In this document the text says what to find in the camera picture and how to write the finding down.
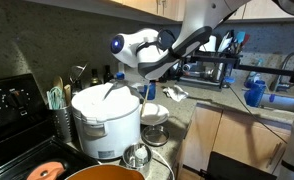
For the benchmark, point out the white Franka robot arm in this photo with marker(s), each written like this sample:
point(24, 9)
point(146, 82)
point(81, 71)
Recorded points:
point(200, 20)

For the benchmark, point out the white round plate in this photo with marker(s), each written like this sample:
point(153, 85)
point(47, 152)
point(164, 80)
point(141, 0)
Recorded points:
point(155, 113)

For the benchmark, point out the wooden spoon in holder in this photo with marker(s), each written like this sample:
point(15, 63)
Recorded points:
point(58, 82)

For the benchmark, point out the white crumpled cloth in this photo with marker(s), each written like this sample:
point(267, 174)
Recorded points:
point(175, 93)

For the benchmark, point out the oil bottle blue cap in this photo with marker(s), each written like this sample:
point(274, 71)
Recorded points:
point(120, 76)

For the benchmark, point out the dark bottle white label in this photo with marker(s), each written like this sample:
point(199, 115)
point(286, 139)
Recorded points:
point(108, 75)

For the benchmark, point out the small steel bowl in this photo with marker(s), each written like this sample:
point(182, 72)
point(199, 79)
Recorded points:
point(155, 136)

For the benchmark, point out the dark green glass bottle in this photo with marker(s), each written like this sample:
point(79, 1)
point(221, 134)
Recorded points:
point(95, 78)

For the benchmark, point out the white rice cooker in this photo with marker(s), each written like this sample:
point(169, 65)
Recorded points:
point(103, 123)

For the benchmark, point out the black dish rack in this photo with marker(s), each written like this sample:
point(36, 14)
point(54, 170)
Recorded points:
point(207, 71)

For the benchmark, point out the small steel measuring cup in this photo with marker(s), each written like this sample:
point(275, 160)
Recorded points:
point(137, 156)

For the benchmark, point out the white plastic container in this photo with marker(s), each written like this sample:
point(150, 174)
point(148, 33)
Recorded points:
point(212, 45)

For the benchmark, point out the wooden spatula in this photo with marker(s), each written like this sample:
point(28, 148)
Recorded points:
point(67, 93)

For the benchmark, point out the steel utensil holder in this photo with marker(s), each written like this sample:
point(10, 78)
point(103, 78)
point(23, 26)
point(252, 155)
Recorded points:
point(62, 121)

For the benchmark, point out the teal silicone utensil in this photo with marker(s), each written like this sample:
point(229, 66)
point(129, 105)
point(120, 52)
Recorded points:
point(55, 98)

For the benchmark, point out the orange cooking pot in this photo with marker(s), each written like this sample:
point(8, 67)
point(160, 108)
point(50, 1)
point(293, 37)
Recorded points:
point(103, 172)

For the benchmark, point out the wooden base cabinet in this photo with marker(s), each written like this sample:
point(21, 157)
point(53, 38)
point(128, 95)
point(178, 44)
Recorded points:
point(240, 140)

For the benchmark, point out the teal spatula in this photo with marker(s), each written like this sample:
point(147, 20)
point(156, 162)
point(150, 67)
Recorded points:
point(240, 37)

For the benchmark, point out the red spatula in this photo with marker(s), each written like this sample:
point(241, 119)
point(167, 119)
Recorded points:
point(246, 40)

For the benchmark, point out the black mounting platform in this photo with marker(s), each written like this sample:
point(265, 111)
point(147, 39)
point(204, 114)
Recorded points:
point(237, 168)

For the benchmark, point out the salmon pink silicone lid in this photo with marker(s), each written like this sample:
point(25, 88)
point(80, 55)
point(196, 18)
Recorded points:
point(47, 170)

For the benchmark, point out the steel kitchen faucet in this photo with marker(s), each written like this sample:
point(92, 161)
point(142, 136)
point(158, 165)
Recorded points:
point(287, 63)

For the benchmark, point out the black kitchen stove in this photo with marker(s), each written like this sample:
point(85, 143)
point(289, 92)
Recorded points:
point(10, 133)

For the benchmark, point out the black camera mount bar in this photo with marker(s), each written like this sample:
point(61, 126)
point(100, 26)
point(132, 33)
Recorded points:
point(263, 70)

